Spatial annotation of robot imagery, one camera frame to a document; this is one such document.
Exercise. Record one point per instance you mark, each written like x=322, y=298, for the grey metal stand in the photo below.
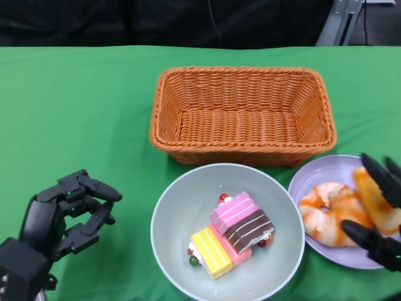
x=333, y=28

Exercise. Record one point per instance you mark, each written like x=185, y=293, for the pink and chocolate cake slice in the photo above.
x=238, y=213

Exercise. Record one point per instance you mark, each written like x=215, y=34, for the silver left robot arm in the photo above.
x=41, y=295

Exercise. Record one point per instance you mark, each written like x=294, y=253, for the black backdrop curtain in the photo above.
x=94, y=22

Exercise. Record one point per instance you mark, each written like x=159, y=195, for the orange wicker basket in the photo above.
x=238, y=131

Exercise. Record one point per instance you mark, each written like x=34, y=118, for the lavender plate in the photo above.
x=322, y=169

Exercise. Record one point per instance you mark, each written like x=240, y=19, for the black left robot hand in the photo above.
x=44, y=216

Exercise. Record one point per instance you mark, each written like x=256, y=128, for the yellow and pink cake slice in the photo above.
x=210, y=247

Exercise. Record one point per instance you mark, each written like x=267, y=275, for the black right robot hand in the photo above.
x=379, y=247

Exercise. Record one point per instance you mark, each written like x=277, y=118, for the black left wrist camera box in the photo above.
x=22, y=269

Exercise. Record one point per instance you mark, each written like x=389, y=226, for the grey bowl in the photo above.
x=178, y=207

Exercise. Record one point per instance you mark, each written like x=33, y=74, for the green tablecloth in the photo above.
x=78, y=94

